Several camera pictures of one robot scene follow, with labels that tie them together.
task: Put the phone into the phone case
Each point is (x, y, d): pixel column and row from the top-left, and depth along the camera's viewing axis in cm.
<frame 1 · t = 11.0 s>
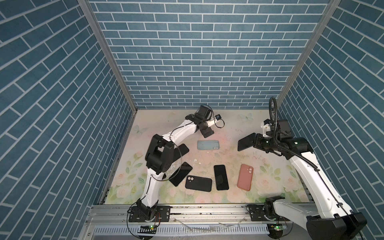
left hand: (207, 124, 97), fingers open
right hand: (250, 139, 75), fingers closed
blue phone black screen: (247, 142, 88), point 14 cm above the table
light blue phone case: (208, 144, 101), point 2 cm above the table
black phone face up: (180, 174, 89), on the table
black phone centre: (221, 181, 86), on the table
pink phone case: (245, 177, 89), on the table

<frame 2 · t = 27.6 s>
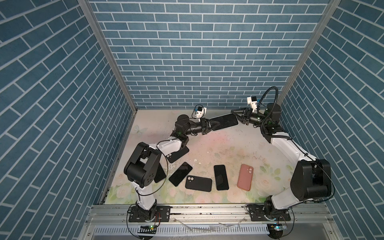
left hand: (218, 126, 75), fingers closed
right hand: (231, 112, 76), fingers open
blue phone black screen: (225, 120, 78), point 30 cm above the table
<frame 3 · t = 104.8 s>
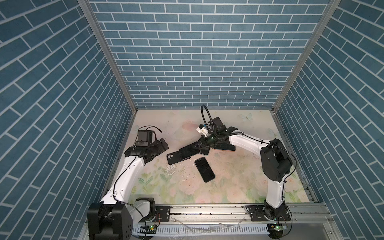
left hand: (163, 147, 83), fingers open
right hand: (193, 146, 85), fingers closed
black phone face up: (204, 168, 91), on the table
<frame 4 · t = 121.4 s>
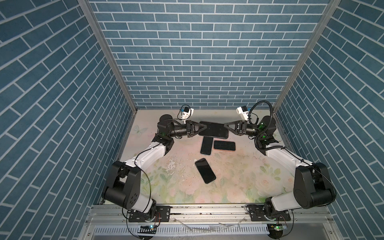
left hand: (205, 130, 70), fingers closed
right hand: (223, 127, 72), fingers closed
black phone case left: (214, 130, 72), point 31 cm above the table
